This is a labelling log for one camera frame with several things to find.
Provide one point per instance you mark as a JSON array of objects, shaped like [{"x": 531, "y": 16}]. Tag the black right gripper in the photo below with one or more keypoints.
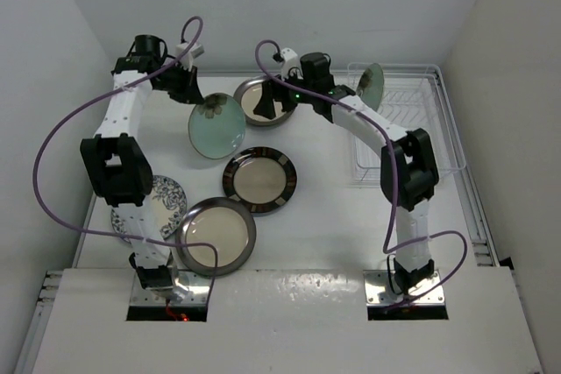
[{"x": 266, "y": 106}]

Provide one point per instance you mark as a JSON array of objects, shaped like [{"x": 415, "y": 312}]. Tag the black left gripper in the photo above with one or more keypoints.
[{"x": 188, "y": 92}]

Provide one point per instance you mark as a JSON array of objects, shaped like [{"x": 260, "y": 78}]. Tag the grey rim cream plate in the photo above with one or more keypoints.
[
  {"x": 218, "y": 237},
  {"x": 248, "y": 94}
]

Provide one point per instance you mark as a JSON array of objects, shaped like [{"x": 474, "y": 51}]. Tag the teal floral plate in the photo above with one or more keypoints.
[
  {"x": 371, "y": 86},
  {"x": 216, "y": 128}
]

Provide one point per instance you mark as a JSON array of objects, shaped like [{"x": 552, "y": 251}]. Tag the blue white floral plate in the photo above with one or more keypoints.
[{"x": 169, "y": 204}]

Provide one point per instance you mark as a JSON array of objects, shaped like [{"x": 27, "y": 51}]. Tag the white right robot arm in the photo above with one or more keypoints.
[{"x": 408, "y": 168}]

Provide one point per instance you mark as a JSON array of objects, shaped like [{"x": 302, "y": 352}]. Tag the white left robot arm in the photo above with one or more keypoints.
[{"x": 118, "y": 169}]

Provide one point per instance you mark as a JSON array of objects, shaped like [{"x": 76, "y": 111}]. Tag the black striped rim plate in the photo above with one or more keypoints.
[{"x": 260, "y": 178}]

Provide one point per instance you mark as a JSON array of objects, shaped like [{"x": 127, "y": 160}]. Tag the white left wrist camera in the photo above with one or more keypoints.
[{"x": 187, "y": 55}]

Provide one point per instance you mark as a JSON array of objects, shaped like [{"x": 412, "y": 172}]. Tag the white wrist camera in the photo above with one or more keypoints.
[
  {"x": 288, "y": 60},
  {"x": 187, "y": 55}
]

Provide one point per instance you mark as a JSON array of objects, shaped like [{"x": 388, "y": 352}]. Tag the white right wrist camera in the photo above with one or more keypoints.
[{"x": 288, "y": 60}]

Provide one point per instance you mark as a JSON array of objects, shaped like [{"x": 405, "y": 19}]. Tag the white wire dish rack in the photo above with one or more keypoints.
[{"x": 414, "y": 97}]

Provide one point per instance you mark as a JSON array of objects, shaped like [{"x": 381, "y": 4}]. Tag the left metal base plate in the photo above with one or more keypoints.
[{"x": 193, "y": 288}]

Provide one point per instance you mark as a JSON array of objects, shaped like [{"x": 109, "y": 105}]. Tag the metal base plate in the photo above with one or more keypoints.
[
  {"x": 382, "y": 292},
  {"x": 193, "y": 288}
]

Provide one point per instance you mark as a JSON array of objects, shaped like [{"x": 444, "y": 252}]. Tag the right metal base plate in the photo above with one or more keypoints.
[{"x": 382, "y": 292}]

